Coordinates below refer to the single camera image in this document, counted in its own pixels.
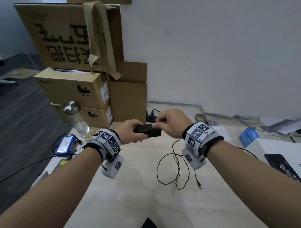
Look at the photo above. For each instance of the small black box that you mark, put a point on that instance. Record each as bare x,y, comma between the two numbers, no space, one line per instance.
147,131

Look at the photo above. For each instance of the small blue box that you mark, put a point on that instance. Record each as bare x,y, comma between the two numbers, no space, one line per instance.
249,137

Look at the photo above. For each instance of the small metal plate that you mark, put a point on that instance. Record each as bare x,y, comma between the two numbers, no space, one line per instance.
213,122

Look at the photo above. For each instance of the large printed cardboard box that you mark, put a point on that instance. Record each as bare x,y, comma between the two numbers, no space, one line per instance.
65,35

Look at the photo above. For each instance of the black object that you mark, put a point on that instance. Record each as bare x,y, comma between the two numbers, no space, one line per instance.
148,223

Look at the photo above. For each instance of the low cardboard box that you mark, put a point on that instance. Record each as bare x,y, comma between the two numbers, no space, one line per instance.
98,116

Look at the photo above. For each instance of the person's right forearm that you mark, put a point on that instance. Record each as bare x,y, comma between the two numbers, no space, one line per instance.
254,183

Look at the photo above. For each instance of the yellow packet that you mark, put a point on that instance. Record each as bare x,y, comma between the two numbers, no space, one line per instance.
94,133

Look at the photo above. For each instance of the wrist marker tracker band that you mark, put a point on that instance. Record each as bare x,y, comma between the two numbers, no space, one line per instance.
107,141
197,141

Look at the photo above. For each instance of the person's left forearm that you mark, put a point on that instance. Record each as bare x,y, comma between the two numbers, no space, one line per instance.
54,188

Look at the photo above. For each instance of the white box with black print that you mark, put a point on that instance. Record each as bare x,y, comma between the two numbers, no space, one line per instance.
277,155

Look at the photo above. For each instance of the person's right hand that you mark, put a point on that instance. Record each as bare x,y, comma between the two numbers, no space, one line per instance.
175,122

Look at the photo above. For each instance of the medium cardboard box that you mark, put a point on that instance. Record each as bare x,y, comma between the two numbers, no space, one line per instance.
75,87

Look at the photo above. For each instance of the right wrist marker tracker band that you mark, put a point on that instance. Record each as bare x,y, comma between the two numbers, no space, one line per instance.
197,141

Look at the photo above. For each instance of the flat plain cardboard sheet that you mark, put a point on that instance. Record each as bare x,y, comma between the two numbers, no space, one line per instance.
128,98

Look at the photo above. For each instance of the person's right fingers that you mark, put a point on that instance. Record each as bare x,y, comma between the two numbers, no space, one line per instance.
160,122

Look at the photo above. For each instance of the person's left hand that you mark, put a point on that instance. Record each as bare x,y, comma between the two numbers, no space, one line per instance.
125,132

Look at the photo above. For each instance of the left wrist marker tracker band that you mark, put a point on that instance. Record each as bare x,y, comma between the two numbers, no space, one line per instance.
107,141

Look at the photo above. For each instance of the glass bottle with steel lid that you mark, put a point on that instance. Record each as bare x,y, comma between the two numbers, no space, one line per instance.
77,119

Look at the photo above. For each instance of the white paper sheet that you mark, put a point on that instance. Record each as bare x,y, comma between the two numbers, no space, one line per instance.
222,132

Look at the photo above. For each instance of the grey metal bracket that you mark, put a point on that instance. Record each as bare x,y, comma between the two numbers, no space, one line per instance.
279,125

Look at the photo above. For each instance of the person's left thumb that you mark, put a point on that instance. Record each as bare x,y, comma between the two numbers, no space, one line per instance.
136,123

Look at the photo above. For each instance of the blue battery pack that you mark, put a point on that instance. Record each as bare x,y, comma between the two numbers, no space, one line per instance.
65,144

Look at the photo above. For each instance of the office chair base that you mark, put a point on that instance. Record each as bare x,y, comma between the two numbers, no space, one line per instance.
7,81

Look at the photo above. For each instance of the black power strip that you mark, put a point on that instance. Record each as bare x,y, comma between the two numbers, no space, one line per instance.
151,116

